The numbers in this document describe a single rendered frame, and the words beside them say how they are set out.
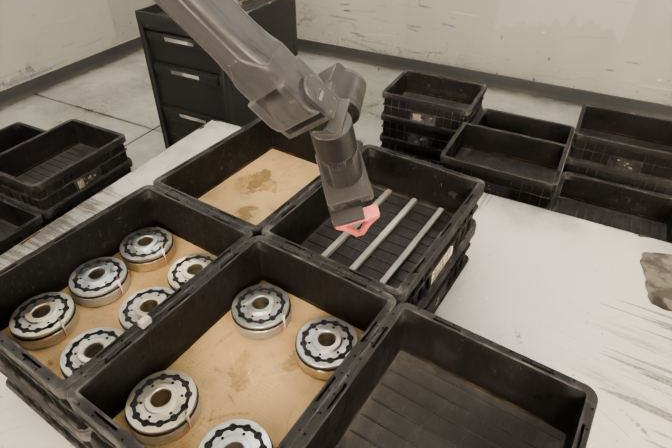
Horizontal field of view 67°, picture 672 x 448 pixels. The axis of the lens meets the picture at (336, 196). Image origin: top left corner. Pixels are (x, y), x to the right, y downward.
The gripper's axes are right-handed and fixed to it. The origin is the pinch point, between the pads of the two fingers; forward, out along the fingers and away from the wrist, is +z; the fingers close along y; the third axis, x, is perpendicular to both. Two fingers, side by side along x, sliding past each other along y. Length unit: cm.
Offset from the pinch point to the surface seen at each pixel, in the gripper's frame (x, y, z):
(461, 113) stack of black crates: 56, -95, 94
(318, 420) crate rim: -11.7, 29.3, 1.3
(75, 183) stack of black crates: -90, -84, 60
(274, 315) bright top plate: -17.8, 7.8, 13.7
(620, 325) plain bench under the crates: 47, 17, 44
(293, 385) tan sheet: -16.5, 20.2, 13.6
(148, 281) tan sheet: -41.5, -7.2, 15.9
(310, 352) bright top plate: -12.8, 16.2, 12.7
